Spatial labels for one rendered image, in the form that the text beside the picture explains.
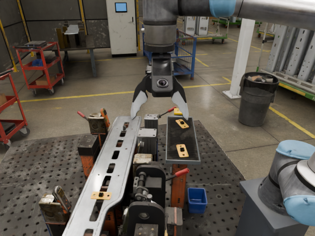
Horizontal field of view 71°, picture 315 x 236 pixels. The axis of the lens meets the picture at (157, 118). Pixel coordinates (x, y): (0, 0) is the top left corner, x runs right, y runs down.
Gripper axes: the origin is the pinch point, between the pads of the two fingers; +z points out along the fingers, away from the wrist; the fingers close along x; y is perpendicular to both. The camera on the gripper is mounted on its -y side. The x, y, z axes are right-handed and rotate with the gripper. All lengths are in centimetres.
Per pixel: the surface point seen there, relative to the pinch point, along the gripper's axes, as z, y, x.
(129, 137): 44, 56, 19
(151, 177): 29.7, 9.5, 3.4
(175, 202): 68, 30, -8
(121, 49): 118, 650, 139
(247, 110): 118, 240, -122
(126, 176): 43, 24, 16
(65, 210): 43, 5, 37
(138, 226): 31.8, -9.2, 6.3
